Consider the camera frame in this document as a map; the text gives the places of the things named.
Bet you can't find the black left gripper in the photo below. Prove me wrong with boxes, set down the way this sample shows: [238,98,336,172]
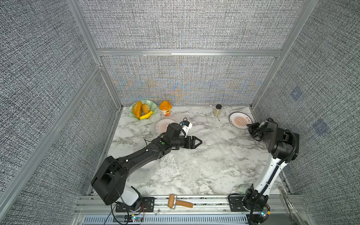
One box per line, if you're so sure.
[170,136,203,150]

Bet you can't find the orange sunburst dinner plate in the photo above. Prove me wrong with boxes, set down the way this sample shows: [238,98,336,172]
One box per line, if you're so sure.
[229,112,253,130]

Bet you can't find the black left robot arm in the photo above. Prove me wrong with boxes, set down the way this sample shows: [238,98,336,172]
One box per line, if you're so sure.
[91,133,203,205]

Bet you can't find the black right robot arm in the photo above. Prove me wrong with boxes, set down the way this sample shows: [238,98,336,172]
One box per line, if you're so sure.
[242,118,300,211]

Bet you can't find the small bottle with black cap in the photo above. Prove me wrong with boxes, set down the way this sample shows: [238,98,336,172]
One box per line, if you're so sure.
[213,104,222,117]

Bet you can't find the orange lidded snack cup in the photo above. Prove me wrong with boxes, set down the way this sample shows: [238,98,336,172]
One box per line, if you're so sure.
[159,101,172,116]

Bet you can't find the yellow banana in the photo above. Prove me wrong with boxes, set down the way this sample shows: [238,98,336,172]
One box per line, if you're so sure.
[139,111,153,120]

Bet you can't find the green leaf-shaped bowl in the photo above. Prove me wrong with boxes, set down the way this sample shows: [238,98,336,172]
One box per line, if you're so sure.
[129,100,158,120]

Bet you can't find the small brown croissant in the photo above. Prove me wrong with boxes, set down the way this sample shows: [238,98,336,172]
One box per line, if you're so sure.
[142,104,151,114]

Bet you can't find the wooden roller tool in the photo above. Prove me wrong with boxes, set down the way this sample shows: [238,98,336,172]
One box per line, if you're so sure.
[167,194,194,209]

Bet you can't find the large orange bread loaf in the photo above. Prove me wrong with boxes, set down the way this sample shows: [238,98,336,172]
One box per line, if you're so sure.
[132,101,143,119]

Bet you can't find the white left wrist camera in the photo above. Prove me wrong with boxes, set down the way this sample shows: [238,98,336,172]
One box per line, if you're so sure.
[169,118,193,137]

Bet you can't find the aluminium front rail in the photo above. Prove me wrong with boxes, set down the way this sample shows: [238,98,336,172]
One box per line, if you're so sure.
[70,192,315,225]

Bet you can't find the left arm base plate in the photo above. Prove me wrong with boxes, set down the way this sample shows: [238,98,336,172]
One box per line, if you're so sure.
[115,197,155,214]

